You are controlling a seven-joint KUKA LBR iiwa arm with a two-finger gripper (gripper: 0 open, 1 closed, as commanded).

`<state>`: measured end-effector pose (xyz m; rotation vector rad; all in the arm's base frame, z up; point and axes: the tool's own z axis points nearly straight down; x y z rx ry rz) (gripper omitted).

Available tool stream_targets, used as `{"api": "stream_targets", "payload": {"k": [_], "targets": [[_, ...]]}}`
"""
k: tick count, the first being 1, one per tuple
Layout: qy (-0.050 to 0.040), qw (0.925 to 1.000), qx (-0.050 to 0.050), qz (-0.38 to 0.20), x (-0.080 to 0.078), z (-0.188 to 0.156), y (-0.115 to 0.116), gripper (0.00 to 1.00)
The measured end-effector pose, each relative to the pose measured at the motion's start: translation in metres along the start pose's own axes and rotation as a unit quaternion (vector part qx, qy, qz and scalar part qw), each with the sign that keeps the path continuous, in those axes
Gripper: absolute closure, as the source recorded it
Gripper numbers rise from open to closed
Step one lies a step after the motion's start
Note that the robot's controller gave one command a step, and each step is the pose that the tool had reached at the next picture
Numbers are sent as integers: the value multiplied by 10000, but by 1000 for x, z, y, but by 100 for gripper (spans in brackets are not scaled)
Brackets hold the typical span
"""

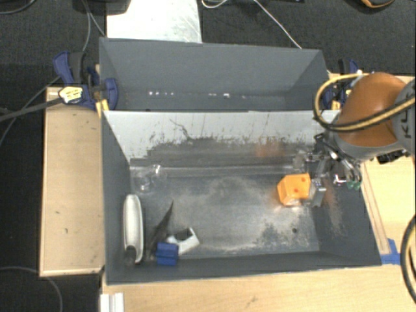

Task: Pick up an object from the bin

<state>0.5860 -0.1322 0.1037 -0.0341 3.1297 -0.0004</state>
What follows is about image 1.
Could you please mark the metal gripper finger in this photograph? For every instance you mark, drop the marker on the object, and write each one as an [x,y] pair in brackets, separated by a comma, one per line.
[318,193]

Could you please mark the pale wood board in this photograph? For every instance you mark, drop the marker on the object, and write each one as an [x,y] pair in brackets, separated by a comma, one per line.
[71,190]

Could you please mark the grey metal bin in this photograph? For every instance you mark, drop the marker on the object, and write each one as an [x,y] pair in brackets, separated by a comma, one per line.
[227,206]

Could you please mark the blue block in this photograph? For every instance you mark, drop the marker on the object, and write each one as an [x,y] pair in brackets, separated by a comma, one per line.
[167,254]

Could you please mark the orange cube with red dots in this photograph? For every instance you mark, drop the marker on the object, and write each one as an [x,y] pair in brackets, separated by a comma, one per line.
[292,188]

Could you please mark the white plastic holder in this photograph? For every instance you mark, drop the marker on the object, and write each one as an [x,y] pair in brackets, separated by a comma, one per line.
[187,239]

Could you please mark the black cylinder on white bracket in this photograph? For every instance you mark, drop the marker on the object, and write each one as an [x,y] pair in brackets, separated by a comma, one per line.
[390,157]

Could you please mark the clear glass thing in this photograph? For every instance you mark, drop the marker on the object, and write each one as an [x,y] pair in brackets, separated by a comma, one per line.
[148,177]

